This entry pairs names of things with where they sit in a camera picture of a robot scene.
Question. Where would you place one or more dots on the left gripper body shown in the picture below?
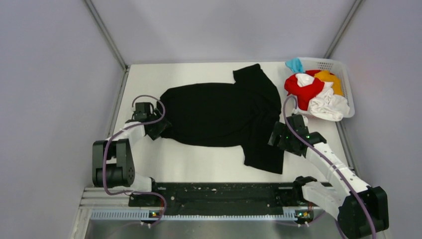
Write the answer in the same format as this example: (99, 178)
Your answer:
(150, 116)

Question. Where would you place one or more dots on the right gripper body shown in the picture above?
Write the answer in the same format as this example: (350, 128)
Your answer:
(288, 145)

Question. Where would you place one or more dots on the black t shirt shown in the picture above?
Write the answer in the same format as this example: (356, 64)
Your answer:
(242, 113)

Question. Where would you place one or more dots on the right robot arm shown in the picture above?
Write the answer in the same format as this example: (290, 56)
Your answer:
(359, 209)

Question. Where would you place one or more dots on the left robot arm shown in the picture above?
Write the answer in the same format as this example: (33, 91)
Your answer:
(112, 158)

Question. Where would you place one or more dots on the red t shirt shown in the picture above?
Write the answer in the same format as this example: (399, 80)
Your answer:
(305, 86)

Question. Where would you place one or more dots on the white t shirt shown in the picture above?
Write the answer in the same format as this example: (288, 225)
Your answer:
(327, 106)

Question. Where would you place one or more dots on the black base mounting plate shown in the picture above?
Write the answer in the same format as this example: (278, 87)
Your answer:
(226, 199)

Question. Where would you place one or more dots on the light blue t shirt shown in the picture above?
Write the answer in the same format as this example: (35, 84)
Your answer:
(295, 65)

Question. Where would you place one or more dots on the yellow t shirt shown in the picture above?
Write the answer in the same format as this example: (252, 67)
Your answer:
(327, 76)

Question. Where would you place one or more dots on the white plastic laundry basket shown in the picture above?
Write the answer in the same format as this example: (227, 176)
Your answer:
(323, 66)

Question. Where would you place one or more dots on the left corner metal post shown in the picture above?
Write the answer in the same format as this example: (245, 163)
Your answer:
(107, 37)

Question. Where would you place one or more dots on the corner metal post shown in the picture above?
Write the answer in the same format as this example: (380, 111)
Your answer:
(357, 4)
(107, 37)

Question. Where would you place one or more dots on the aluminium frame rail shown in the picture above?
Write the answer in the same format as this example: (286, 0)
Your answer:
(103, 216)

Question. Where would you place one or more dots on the right corner metal post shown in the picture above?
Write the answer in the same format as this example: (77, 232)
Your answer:
(357, 4)

